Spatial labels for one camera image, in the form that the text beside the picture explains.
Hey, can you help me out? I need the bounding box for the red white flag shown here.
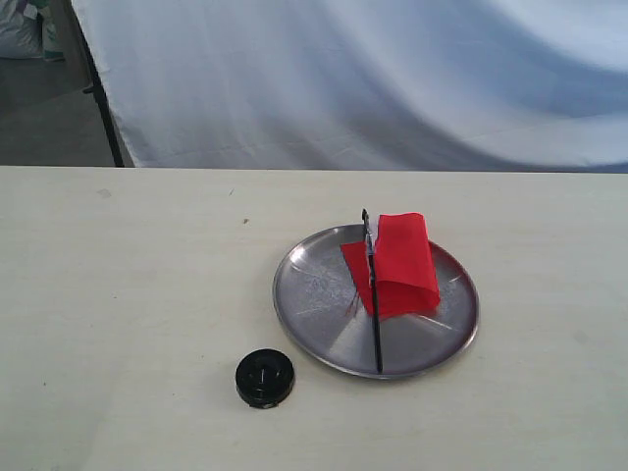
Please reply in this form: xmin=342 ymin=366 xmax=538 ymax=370
xmin=340 ymin=210 xmax=441 ymax=374

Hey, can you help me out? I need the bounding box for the round black flag base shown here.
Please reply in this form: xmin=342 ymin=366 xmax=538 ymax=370
xmin=235 ymin=348 xmax=295 ymax=409

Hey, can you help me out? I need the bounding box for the round steel plate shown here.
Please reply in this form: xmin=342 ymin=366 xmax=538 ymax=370
xmin=273 ymin=224 xmax=480 ymax=380

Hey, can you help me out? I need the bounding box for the white backdrop cloth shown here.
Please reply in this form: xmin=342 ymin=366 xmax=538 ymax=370
xmin=74 ymin=1 xmax=627 ymax=173

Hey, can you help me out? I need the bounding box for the black backdrop stand pole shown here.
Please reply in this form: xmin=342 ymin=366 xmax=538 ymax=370
xmin=69 ymin=1 xmax=125 ymax=168

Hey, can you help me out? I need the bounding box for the white sack in background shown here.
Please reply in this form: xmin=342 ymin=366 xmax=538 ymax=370
xmin=1 ymin=0 xmax=64 ymax=62

